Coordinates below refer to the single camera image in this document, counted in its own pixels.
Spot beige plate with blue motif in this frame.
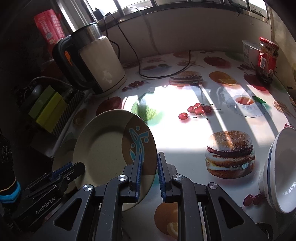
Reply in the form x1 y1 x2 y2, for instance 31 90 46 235
73 109 157 200

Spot white bowl with blue stripe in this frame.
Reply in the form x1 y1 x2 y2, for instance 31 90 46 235
259 127 295 214

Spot lime yellow box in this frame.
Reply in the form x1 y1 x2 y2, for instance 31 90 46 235
36 92 67 133

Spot dark green box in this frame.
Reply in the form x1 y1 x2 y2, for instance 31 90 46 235
29 85 55 119

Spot black white patterned tray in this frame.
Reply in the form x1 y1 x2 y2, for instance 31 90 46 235
51 90 85 138

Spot grey oval device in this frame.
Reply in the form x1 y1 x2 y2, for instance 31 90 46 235
31 85 42 98

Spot white electric kettle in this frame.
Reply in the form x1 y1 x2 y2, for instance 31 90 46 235
52 23 127 96

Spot red paper package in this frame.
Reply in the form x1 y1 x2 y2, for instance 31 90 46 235
34 9 66 55

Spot red chili sauce jar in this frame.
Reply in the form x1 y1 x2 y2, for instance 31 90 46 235
256 37 279 85

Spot clear plastic tub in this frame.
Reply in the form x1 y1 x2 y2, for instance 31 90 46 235
242 40 260 69

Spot window metal bars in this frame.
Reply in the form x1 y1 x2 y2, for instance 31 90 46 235
86 1 268 19

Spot black kettle power cable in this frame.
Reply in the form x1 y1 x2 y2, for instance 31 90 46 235
103 7 192 80

